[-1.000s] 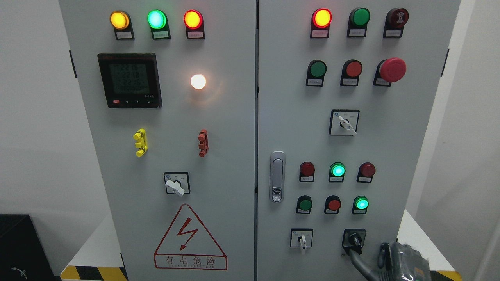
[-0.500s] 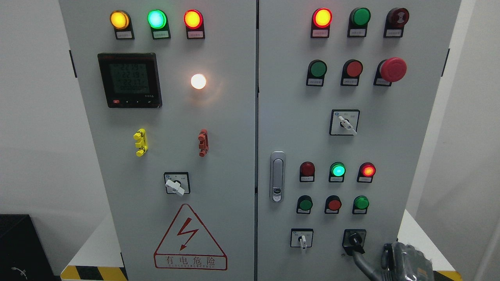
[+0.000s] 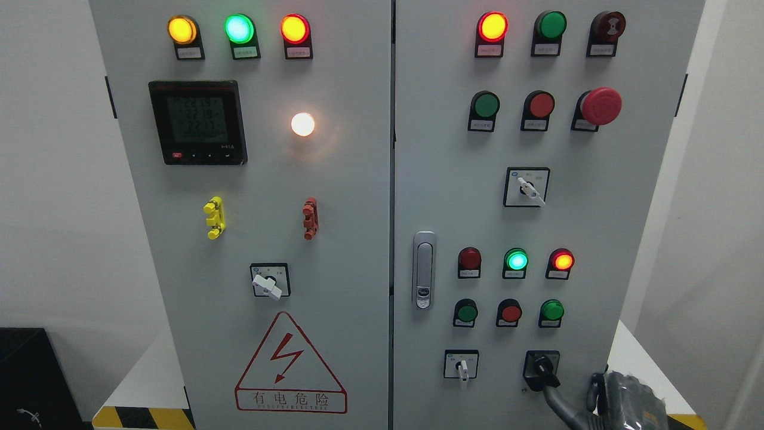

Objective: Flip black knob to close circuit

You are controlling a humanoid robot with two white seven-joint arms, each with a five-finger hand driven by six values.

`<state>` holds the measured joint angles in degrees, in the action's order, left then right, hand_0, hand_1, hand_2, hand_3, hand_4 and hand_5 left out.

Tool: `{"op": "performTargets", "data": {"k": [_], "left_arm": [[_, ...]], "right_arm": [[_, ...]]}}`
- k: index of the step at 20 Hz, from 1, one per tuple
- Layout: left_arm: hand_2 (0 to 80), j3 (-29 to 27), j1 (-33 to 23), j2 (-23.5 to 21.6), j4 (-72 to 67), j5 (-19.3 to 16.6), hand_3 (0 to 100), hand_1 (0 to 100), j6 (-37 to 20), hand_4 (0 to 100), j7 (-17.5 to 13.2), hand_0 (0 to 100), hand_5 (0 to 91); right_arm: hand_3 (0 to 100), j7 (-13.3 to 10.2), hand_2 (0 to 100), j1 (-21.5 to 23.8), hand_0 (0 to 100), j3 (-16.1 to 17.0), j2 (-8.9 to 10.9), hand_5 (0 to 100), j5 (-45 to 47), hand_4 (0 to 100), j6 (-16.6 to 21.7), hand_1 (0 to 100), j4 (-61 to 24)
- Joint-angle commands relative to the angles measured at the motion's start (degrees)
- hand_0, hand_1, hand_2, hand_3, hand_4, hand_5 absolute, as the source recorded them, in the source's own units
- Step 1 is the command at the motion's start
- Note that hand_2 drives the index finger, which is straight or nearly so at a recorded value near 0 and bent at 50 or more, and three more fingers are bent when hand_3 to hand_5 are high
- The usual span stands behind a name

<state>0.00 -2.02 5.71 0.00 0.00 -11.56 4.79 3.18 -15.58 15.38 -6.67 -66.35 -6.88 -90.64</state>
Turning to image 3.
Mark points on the black rotary knob switch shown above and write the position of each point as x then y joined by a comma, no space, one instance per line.
539,369

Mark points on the red terminal connector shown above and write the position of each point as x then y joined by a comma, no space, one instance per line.
310,221

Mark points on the dark red indicator middle left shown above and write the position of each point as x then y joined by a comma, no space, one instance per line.
469,264

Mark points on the white lit indicator lamp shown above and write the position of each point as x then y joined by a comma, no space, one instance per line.
303,124

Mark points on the green push button lower left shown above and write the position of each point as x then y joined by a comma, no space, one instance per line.
465,313

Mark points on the green push button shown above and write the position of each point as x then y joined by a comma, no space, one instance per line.
483,112
465,313

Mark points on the green lit indicator middle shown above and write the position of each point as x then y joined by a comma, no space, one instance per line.
515,264

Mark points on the green lit indicator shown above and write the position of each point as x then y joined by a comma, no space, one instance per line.
515,264
242,35

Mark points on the left grey cabinet door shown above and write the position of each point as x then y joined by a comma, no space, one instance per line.
339,280

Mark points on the grey cabinet door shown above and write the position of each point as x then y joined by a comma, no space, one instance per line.
451,181
339,280

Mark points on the green push button upper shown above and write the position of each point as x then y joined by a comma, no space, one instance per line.
483,112

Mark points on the red push button lower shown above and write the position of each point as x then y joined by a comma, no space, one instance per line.
509,312

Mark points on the red push button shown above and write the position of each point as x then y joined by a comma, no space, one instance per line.
509,312
537,109

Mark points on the right grey cabinet door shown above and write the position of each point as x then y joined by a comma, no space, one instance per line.
451,181

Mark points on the yellow terminal connector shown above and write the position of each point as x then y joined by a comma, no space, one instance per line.
216,221

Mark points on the red indicator middle right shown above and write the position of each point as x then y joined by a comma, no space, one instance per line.
559,264

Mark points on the red electrical danger warning sticker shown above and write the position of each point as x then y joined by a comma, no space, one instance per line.
288,375

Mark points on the red push button upper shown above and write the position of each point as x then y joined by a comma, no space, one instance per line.
537,109

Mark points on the green illuminated button lower right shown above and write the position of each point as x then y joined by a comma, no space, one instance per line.
551,314

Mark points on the red lit indicator top left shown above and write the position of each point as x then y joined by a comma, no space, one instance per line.
297,37

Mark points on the red lit indicator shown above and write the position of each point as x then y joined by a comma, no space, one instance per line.
491,30
297,37

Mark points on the black digital power meter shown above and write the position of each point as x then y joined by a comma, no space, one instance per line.
199,122

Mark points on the red lit indicator top right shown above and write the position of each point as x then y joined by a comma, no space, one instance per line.
491,30

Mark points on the green lit indicator top left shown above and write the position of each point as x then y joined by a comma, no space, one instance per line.
242,35

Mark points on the red emergency stop mushroom button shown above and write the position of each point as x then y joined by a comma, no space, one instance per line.
596,108

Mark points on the green indicator top right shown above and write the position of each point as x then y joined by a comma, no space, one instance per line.
548,30

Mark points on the yellow indicator light top left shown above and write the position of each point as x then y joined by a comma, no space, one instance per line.
186,37

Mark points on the dark red buzzer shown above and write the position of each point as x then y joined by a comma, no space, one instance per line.
605,31

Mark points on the white platform with hazard stripes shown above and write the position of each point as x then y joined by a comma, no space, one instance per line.
152,395

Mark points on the black box lower left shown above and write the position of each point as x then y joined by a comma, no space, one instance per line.
34,392

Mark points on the silver door latch handle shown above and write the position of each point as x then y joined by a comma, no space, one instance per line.
423,268

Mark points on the left white lever selector switch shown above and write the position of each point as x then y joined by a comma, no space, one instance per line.
270,279

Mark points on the upper right white selector switch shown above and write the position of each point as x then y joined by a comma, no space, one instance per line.
526,187

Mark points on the lower white selector switch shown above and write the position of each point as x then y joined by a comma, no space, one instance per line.
461,364

